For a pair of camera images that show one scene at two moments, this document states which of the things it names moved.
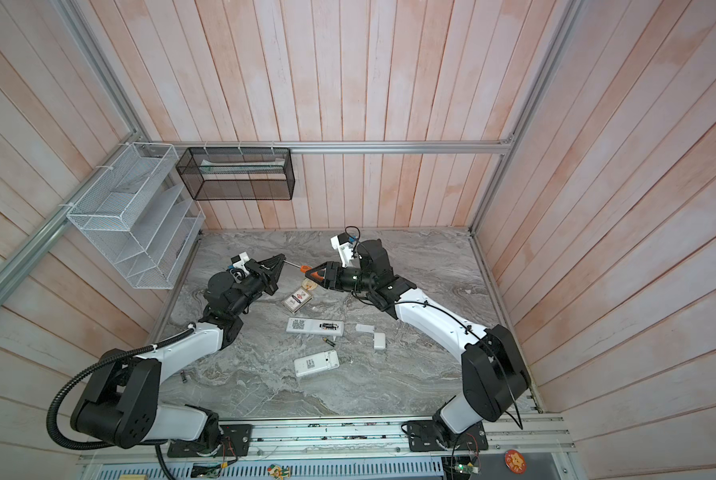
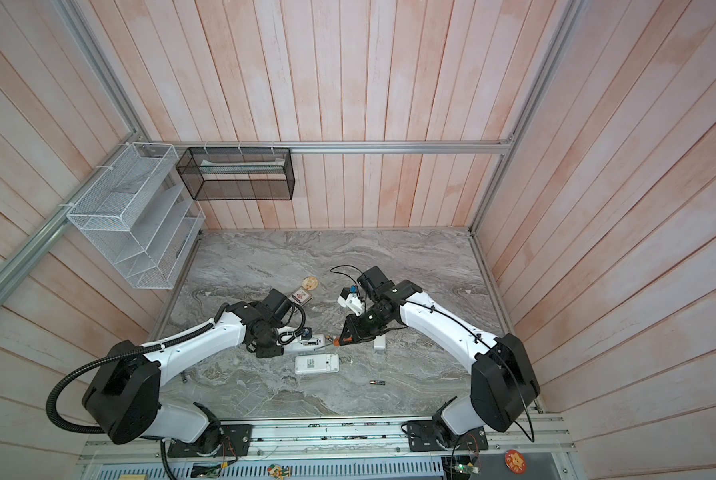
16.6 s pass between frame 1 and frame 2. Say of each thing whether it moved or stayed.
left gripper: moved
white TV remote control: moved
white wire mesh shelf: stayed
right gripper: moved
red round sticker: stayed
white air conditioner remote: stayed
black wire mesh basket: stayed
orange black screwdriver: moved
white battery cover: stayed
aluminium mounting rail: stayed
